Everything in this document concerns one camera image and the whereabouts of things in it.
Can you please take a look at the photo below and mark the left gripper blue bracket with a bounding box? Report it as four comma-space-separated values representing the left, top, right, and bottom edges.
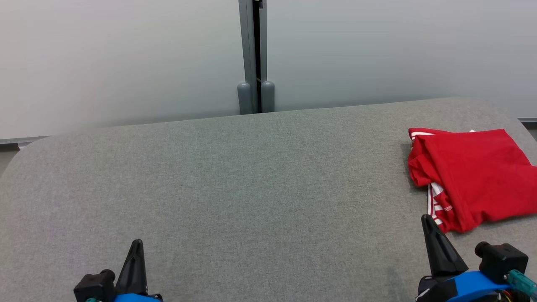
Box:
112, 239, 163, 302

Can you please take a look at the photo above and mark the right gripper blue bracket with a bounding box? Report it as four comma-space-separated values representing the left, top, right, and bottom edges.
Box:
415, 214, 516, 302

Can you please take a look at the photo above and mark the red white-striped garment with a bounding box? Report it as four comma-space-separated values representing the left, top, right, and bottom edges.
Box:
408, 128, 537, 234

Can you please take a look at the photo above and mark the grey fabric sofa seat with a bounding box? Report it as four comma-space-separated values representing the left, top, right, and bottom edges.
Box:
0, 97, 537, 302

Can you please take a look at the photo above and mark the grey metal partition post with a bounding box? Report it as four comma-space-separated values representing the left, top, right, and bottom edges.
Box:
237, 0, 276, 115

